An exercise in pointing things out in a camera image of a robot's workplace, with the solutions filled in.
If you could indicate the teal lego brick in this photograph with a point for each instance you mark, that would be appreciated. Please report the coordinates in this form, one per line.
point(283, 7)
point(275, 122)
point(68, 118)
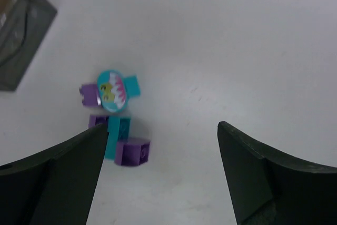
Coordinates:
point(118, 128)

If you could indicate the teal lego plate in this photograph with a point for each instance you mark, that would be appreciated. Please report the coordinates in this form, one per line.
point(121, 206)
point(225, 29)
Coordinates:
point(132, 86)

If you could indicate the small purple lego brick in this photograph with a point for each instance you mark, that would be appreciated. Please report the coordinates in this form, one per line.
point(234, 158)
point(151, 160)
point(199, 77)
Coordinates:
point(97, 119)

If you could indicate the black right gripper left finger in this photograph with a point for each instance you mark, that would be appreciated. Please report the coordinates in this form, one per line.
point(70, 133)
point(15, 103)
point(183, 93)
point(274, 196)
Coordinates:
point(56, 185)

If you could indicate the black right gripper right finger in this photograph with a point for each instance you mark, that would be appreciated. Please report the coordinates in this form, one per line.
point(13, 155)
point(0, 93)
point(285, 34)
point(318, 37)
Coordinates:
point(268, 186)

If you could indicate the smoky grey transparent container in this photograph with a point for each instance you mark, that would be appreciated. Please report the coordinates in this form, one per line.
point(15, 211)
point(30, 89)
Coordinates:
point(24, 24)

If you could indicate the round teal printed lego tile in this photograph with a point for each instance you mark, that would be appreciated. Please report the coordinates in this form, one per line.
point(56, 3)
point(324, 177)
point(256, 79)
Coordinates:
point(112, 91)

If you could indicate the purple lego piece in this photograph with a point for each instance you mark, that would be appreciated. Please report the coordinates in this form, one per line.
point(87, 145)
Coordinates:
point(90, 94)

